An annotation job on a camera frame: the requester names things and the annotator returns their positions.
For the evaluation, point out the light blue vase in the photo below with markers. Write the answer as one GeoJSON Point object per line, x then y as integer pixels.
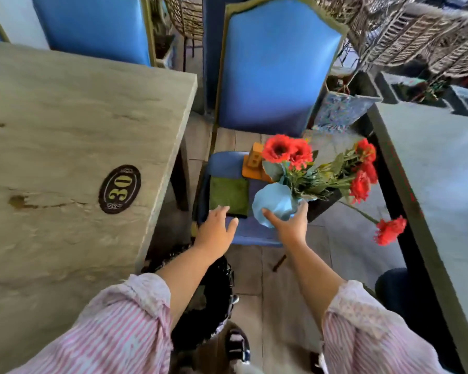
{"type": "Point", "coordinates": [275, 200]}

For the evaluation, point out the green cloth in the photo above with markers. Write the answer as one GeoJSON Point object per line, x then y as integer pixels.
{"type": "Point", "coordinates": [229, 195]}

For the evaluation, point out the pink striped left sleeve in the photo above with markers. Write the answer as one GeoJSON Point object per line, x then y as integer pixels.
{"type": "Point", "coordinates": [113, 327]}

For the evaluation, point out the person's left thumb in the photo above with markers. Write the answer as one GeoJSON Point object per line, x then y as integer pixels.
{"type": "Point", "coordinates": [232, 226]}

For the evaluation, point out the wicker chair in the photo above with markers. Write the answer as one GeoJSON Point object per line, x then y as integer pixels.
{"type": "Point", "coordinates": [187, 17]}

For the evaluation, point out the grey concrete planter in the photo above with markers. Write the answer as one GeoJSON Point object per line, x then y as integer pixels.
{"type": "Point", "coordinates": [460, 99]}

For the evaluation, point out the black sandal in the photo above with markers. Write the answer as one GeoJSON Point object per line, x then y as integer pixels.
{"type": "Point", "coordinates": [238, 344]}

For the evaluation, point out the black tray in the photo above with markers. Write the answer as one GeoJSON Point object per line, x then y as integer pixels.
{"type": "Point", "coordinates": [321, 206]}

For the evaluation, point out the person's right thumb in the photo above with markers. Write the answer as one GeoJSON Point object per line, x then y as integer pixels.
{"type": "Point", "coordinates": [272, 217]}

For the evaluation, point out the person's right forearm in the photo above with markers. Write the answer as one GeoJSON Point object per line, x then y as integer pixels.
{"type": "Point", "coordinates": [310, 278]}

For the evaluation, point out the orange wooden holder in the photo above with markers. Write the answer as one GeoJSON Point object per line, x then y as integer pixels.
{"type": "Point", "coordinates": [253, 163]}

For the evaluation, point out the brown stick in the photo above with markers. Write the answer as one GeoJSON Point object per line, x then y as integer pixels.
{"type": "Point", "coordinates": [279, 263]}

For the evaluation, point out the black oval number plaque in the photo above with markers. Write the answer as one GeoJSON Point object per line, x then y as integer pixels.
{"type": "Point", "coordinates": [119, 189]}

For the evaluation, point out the group of wicker chairs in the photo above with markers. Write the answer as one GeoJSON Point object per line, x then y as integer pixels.
{"type": "Point", "coordinates": [413, 31]}

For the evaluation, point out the person's left hand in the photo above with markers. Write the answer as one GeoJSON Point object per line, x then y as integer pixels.
{"type": "Point", "coordinates": [214, 233]}

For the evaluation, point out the person's right hand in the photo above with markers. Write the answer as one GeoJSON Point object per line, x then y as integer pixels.
{"type": "Point", "coordinates": [292, 231]}

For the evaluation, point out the pink striped sleeve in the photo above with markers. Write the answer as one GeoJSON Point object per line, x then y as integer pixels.
{"type": "Point", "coordinates": [370, 334]}
{"type": "Point", "coordinates": [113, 327]}

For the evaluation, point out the red artificial flower bouquet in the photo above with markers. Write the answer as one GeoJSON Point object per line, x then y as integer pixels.
{"type": "Point", "coordinates": [327, 177]}

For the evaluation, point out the person's left forearm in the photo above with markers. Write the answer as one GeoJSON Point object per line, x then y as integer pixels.
{"type": "Point", "coordinates": [191, 276]}

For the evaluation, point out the blue patterned planter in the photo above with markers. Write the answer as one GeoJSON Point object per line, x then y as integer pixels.
{"type": "Point", "coordinates": [341, 109]}

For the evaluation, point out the black lace skirt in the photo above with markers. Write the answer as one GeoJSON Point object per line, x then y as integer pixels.
{"type": "Point", "coordinates": [208, 307]}

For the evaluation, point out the dark blue stool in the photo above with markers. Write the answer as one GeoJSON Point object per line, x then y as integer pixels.
{"type": "Point", "coordinates": [394, 292]}

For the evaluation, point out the pink striped right sleeve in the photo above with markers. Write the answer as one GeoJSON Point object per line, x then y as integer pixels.
{"type": "Point", "coordinates": [370, 334]}

